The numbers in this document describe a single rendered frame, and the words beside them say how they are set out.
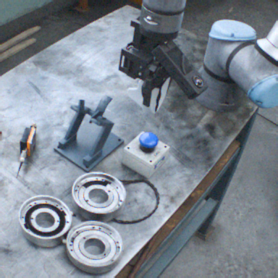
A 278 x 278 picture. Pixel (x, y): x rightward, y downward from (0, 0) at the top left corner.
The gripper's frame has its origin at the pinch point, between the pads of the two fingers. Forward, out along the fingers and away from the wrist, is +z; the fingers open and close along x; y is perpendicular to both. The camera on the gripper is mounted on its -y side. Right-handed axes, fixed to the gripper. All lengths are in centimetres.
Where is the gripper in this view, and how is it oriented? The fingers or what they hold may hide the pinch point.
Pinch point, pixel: (153, 113)
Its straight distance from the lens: 93.8
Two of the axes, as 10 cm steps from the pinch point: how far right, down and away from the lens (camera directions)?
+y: -8.0, -4.8, 3.5
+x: -5.9, 5.0, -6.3
